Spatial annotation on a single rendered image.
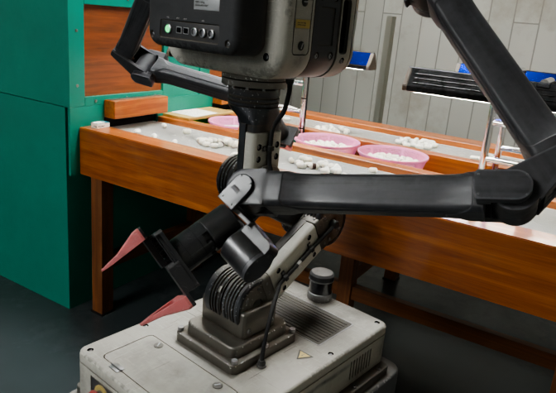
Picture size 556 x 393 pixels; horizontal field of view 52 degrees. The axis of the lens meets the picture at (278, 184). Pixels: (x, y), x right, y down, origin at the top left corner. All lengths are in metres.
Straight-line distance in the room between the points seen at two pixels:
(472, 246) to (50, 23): 1.63
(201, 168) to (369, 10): 2.33
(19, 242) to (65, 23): 0.99
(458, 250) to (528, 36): 2.13
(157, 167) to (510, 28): 2.25
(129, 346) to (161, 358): 0.09
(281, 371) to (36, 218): 1.50
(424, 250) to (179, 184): 0.85
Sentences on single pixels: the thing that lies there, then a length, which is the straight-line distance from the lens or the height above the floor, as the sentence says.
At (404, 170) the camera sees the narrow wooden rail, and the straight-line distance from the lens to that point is 1.98.
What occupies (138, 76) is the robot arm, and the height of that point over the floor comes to 1.02.
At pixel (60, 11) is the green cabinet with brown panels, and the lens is 2.24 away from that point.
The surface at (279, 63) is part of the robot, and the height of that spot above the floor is 1.15.
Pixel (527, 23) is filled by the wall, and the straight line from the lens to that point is 3.51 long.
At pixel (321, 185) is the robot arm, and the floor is 1.00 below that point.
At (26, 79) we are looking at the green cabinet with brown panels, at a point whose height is 0.91.
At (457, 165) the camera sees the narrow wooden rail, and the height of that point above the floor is 0.74.
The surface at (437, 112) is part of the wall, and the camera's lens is 3.70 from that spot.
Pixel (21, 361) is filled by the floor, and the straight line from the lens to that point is 2.26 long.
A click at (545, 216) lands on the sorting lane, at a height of 0.74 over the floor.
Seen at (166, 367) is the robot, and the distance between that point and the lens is 1.32.
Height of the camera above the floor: 1.23
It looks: 16 degrees down
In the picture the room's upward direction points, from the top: 5 degrees clockwise
